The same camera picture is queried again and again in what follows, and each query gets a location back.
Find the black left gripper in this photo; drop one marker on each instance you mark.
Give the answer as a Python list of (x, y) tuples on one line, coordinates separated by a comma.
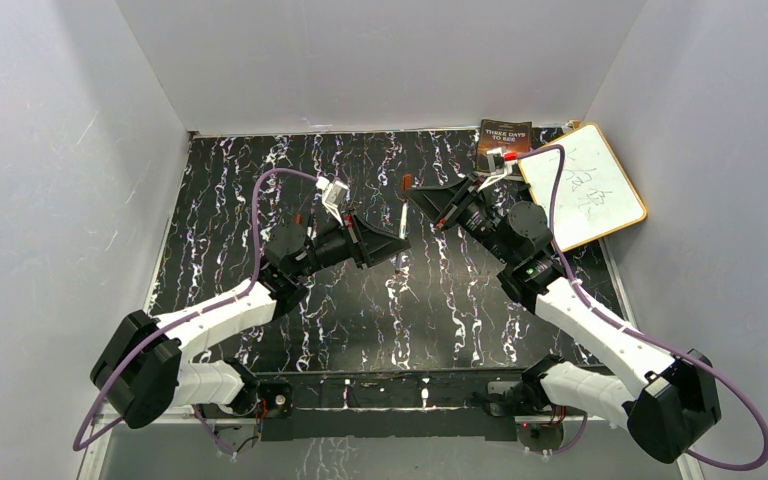
[(374, 245)]

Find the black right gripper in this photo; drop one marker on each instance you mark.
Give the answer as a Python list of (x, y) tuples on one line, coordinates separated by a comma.
[(437, 201)]

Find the white marker pen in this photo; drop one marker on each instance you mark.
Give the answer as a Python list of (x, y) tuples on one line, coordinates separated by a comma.
[(403, 221)]

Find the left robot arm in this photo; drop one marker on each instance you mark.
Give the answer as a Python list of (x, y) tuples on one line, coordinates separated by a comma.
[(148, 365)]

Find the dark paperback book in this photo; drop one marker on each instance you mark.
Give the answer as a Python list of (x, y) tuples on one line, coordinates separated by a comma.
[(508, 137)]

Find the yellow framed whiteboard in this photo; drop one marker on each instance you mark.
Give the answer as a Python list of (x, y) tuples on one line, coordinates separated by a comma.
[(595, 196)]

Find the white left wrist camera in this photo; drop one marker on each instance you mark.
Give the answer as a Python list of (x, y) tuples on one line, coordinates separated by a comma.
[(333, 194)]

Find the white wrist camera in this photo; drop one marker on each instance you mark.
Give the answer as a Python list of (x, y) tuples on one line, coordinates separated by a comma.
[(496, 165), (333, 194)]

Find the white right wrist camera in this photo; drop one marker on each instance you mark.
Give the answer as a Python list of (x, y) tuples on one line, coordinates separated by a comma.
[(496, 165)]

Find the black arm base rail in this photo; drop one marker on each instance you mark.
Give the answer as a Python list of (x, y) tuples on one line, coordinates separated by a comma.
[(405, 404)]

